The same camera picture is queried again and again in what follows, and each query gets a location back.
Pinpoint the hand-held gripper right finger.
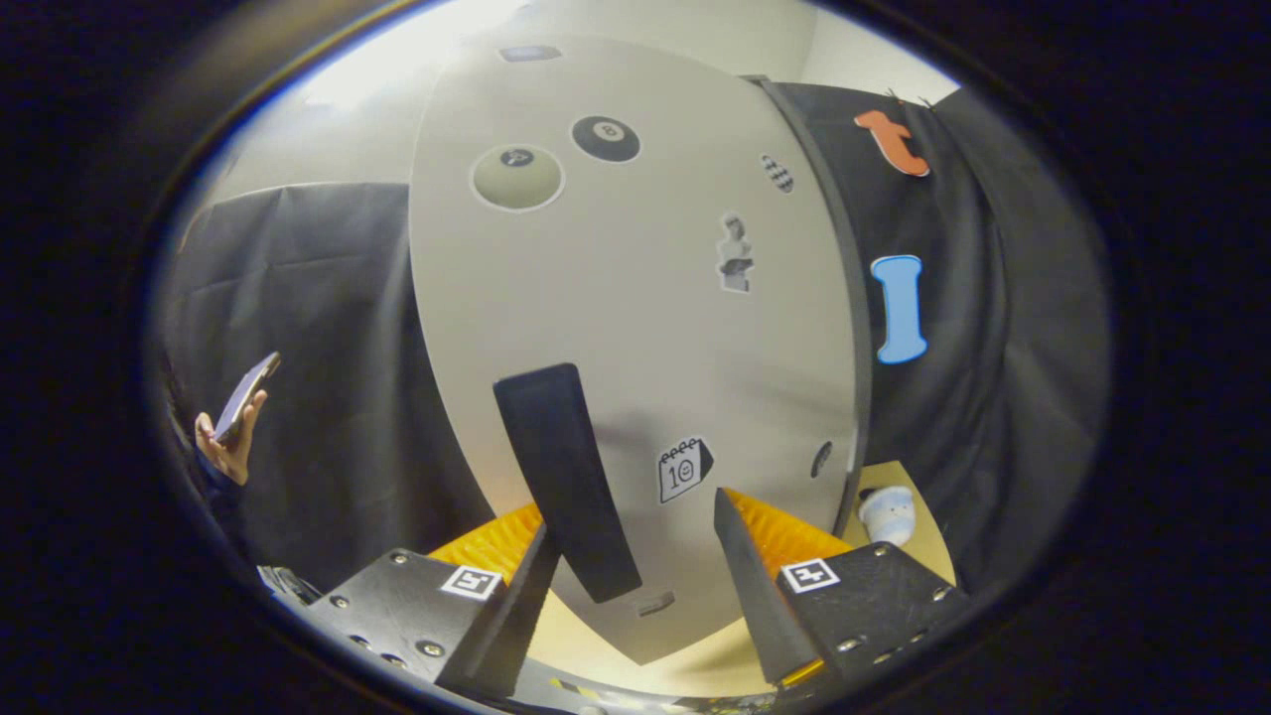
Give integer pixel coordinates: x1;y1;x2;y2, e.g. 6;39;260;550
713;487;979;688

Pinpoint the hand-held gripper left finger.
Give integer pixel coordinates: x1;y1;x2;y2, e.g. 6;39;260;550
298;501;562;699

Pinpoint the black door handle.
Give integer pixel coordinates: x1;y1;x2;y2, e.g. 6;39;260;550
494;362;643;605

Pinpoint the small white and blue container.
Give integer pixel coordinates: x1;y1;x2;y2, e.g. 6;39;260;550
858;485;918;547

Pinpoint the dark grey cabinet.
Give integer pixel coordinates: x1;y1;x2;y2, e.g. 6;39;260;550
740;74;877;542

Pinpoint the black backdrop cloth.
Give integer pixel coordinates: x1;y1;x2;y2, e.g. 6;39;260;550
164;84;1111;597

